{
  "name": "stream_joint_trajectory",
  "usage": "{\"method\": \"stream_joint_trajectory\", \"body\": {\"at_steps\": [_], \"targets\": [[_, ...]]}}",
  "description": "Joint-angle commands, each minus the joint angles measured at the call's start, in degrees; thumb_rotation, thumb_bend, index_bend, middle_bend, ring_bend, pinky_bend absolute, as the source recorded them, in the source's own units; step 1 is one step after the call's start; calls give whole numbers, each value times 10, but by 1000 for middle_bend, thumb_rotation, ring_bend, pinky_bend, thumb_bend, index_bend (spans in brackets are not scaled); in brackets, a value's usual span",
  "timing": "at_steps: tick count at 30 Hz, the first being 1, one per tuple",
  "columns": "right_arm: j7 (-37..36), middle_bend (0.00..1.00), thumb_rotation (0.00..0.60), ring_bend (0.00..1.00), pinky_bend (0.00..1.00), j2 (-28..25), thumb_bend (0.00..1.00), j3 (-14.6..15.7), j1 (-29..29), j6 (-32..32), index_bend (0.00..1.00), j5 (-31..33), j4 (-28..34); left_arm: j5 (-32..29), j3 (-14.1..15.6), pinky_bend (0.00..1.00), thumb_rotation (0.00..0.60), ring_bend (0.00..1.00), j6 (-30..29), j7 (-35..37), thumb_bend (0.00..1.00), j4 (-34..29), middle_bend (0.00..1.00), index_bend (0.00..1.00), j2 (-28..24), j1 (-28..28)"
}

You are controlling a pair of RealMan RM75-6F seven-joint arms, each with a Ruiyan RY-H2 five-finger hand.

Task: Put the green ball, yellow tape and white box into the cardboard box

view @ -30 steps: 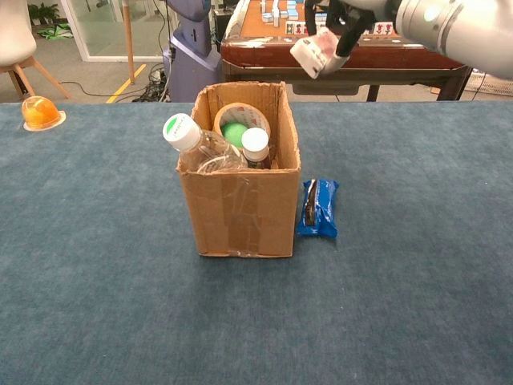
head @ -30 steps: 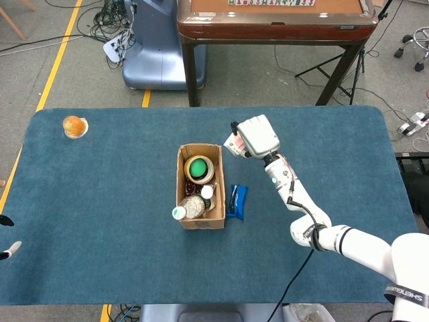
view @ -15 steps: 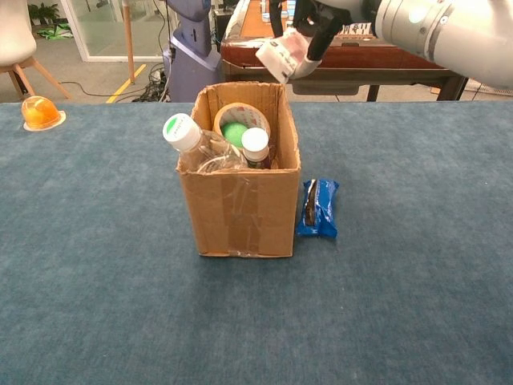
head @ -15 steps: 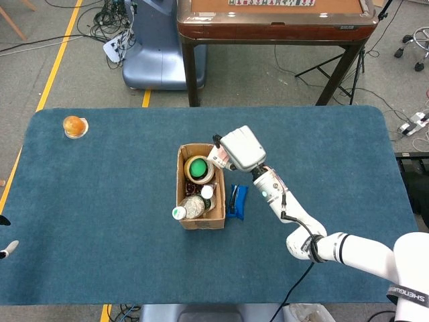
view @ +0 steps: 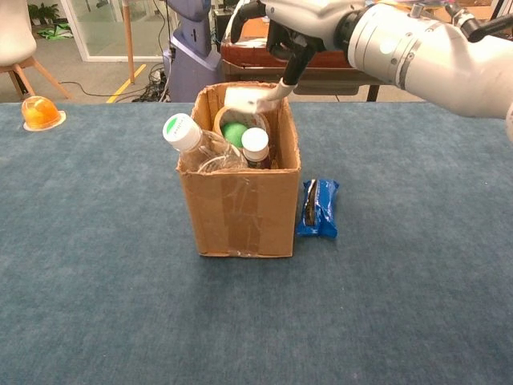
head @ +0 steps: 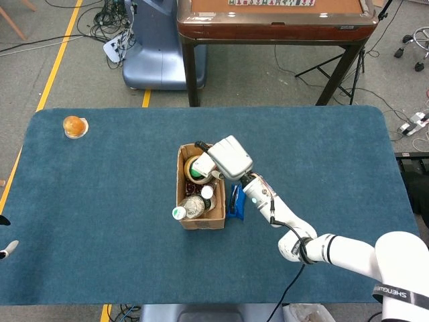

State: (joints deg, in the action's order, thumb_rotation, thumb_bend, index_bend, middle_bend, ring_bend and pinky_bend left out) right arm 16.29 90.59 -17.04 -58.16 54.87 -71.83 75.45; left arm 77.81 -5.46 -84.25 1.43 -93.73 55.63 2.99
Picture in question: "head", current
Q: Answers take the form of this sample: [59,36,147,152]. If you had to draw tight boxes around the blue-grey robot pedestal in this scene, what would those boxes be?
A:
[122,0,207,91]

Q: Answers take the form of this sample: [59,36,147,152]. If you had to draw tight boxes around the row of mahjong tiles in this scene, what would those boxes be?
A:
[228,0,316,7]

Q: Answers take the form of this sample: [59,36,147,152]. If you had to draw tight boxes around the blue-grey robot torso base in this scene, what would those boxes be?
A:
[139,303,286,322]

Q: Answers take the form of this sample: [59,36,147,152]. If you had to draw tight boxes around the white power strip grey switches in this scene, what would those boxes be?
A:
[398,111,429,136]

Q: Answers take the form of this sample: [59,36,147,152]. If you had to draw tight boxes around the white power strip with plugs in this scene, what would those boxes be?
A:
[103,35,131,64]

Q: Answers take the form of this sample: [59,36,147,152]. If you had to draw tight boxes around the black tripod stand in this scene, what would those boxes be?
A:
[294,0,395,105]

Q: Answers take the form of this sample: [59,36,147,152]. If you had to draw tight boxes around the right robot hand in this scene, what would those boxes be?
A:
[194,135,254,182]

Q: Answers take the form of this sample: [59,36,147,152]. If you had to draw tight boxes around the tangled black floor cables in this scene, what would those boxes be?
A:
[76,0,135,70]

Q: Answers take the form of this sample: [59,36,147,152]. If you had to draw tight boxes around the chrome wheeled stool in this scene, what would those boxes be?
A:
[393,25,429,72]

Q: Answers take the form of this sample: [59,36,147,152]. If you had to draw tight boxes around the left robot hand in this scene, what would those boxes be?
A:
[0,215,19,260]

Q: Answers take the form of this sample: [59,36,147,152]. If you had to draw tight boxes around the orange bread on plate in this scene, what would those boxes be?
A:
[62,115,89,140]

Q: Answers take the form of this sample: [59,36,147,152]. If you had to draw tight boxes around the brown mahjong table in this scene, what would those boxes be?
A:
[176,0,379,107]

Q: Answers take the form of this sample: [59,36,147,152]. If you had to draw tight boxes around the yellow tape roll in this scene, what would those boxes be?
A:
[184,156,215,184]

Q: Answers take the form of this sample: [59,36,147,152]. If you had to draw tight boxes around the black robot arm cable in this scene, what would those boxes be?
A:
[264,197,318,322]

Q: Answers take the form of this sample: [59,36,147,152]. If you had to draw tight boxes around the blue felt table mat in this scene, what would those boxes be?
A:
[0,105,428,306]

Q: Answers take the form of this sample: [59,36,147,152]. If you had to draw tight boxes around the blue snack packet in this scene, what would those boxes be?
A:
[226,182,248,221]

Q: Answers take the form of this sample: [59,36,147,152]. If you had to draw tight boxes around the clear plastic bottle white cap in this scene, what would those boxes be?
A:
[172,196,206,221]

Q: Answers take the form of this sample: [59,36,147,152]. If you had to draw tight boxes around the open cardboard box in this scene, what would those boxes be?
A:
[175,143,227,230]

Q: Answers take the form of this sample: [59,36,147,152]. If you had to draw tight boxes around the dark red grape bunch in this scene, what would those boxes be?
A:
[185,180,202,197]

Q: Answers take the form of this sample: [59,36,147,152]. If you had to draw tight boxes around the black equipment case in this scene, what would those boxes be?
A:
[394,151,429,215]

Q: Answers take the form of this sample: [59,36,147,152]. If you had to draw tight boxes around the clear plastic bag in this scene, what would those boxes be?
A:
[283,303,336,322]

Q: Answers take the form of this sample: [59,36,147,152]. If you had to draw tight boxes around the wooden chair leg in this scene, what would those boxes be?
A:
[0,0,37,41]

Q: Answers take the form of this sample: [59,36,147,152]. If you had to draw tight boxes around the green label bottle white cap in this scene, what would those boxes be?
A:
[200,184,218,213]

